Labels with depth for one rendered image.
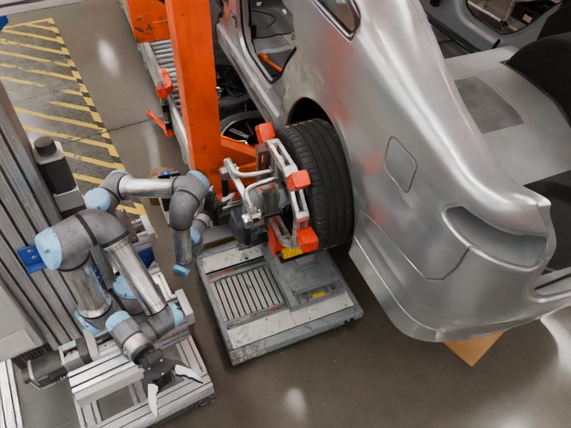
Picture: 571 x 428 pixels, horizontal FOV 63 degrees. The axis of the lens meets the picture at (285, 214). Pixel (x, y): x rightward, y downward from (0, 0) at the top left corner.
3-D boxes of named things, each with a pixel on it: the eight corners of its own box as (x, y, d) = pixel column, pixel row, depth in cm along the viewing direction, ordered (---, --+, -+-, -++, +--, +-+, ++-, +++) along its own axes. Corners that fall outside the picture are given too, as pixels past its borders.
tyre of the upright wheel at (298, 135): (317, 228, 282) (372, 254, 220) (281, 239, 275) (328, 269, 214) (296, 119, 266) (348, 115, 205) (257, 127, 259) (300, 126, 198)
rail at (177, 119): (224, 218, 313) (223, 195, 297) (211, 222, 311) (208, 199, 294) (148, 43, 463) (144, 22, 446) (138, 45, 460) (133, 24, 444)
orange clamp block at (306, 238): (309, 235, 223) (318, 249, 217) (295, 239, 220) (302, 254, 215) (311, 225, 217) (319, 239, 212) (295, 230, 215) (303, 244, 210)
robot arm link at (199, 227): (182, 243, 222) (181, 232, 216) (193, 227, 229) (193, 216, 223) (196, 249, 221) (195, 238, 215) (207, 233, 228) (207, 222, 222)
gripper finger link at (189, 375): (206, 381, 138) (175, 374, 138) (206, 371, 134) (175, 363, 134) (202, 391, 136) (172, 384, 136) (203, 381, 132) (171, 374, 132)
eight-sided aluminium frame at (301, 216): (304, 265, 240) (313, 190, 199) (292, 269, 238) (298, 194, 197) (266, 194, 273) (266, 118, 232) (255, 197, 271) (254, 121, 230)
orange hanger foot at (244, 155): (304, 171, 295) (308, 127, 270) (225, 192, 281) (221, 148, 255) (294, 154, 306) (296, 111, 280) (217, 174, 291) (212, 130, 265)
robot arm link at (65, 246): (130, 319, 178) (91, 228, 137) (94, 344, 171) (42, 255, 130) (114, 299, 184) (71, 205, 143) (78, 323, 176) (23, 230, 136)
